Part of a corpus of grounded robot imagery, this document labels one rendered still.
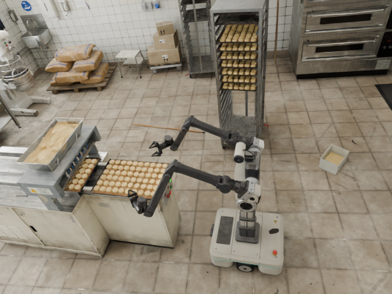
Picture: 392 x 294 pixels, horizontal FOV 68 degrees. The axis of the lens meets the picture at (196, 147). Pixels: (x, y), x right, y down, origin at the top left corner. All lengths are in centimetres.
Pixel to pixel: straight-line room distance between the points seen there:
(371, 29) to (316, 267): 354
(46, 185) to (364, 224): 292
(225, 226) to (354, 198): 149
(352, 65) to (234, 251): 380
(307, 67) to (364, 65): 87
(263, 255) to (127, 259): 135
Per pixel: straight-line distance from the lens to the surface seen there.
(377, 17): 525
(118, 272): 318
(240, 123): 413
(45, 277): 350
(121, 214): 278
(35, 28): 704
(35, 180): 254
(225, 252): 275
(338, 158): 389
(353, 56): 537
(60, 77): 606
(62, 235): 315
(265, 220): 293
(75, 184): 276
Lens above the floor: 270
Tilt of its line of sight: 42 degrees down
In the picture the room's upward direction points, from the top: 9 degrees counter-clockwise
